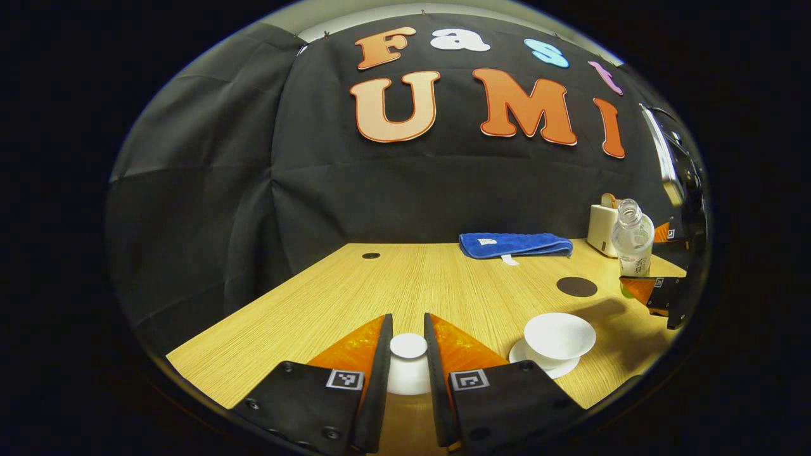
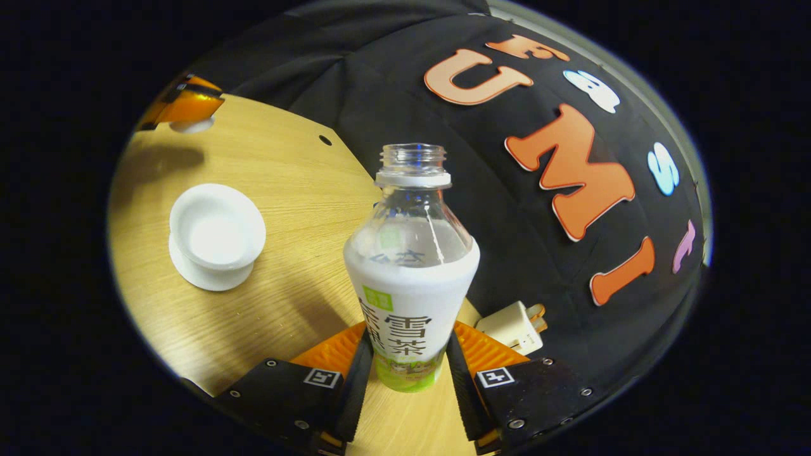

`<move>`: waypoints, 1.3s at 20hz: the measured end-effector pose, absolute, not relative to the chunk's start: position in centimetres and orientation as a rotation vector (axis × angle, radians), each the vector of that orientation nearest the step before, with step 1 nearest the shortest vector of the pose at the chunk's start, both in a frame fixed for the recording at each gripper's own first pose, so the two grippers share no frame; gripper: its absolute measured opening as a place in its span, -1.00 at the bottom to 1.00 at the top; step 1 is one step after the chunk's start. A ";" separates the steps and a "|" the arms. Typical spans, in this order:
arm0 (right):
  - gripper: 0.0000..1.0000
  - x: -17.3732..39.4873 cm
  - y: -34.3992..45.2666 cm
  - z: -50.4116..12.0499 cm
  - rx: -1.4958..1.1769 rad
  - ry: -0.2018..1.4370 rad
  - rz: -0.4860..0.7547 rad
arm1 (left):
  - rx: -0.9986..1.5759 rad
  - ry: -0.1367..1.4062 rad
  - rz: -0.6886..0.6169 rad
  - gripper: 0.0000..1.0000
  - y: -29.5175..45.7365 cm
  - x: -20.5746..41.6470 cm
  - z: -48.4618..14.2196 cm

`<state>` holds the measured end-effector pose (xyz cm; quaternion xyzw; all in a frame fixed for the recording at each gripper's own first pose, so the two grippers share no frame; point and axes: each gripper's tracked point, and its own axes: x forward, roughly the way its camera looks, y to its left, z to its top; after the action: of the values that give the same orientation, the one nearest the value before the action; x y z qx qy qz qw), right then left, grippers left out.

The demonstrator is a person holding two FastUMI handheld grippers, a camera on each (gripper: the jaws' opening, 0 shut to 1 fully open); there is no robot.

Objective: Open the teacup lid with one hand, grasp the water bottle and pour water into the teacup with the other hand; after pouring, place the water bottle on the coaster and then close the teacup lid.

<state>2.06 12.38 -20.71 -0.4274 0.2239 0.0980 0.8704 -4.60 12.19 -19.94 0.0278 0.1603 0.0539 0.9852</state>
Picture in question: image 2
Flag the clear water bottle white label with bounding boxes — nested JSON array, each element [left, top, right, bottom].
[[343, 143, 480, 393]]

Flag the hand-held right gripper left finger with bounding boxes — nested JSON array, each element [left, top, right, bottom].
[[212, 321, 374, 456]]

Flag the white saucer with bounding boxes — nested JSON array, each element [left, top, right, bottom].
[[169, 234, 255, 292]]

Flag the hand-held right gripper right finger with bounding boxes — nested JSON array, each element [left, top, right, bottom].
[[447, 320, 609, 453]]

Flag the white toaster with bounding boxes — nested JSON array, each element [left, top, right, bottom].
[[475, 301, 546, 357]]

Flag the black backdrop cloth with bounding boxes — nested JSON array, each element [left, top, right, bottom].
[[184, 0, 713, 393]]

